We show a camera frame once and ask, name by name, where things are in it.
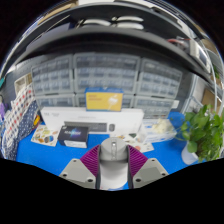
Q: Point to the small colourful sticker sheet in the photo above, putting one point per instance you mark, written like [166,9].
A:
[43,135]

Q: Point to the white storage crate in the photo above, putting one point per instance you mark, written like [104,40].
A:
[22,83]

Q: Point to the large colourful sticker sheet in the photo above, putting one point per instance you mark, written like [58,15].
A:
[140,144]

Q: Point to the yellow and blue box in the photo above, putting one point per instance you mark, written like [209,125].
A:
[103,100]

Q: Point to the green leafy plant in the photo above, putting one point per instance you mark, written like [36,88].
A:
[203,130]

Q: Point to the grey computer mouse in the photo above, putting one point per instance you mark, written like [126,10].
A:
[113,166]

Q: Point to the dark metal shelf unit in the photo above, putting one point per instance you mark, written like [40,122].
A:
[110,36]

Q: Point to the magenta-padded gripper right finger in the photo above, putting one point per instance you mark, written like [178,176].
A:
[150,170]

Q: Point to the long white keyboard box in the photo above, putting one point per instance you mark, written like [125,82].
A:
[80,115]

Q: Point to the white plant pot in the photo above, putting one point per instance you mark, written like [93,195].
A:
[189,157]

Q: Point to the small black box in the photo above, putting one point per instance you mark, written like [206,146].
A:
[73,135]

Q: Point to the patterned fabric bag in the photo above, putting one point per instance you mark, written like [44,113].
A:
[20,123]

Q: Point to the blue white glove box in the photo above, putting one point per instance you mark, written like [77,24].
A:
[160,131]

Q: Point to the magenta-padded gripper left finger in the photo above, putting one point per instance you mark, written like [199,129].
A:
[76,171]

